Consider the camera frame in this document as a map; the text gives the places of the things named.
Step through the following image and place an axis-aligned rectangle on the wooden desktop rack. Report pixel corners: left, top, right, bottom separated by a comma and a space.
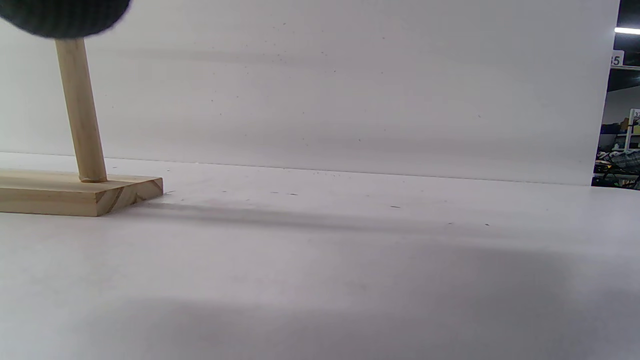
0, 37, 164, 217

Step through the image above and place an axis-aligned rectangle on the cluttered background shelving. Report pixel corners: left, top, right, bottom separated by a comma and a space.
592, 107, 640, 191

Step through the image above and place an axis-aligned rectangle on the person's right hand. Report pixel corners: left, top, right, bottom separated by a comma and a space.
0, 0, 132, 40

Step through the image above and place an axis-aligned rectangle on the white desktop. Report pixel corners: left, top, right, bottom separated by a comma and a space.
0, 151, 640, 360

